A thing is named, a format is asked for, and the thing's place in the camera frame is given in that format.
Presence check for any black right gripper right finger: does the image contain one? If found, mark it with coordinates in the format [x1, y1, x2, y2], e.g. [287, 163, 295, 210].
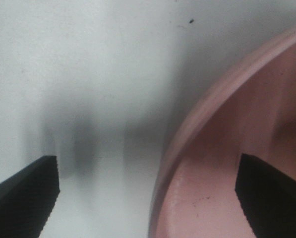
[235, 154, 296, 238]

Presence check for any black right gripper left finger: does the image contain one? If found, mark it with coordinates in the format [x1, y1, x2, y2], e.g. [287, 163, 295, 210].
[0, 156, 60, 238]

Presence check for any pink round plate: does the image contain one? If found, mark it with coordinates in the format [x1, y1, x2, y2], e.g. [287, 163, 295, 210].
[148, 27, 296, 238]

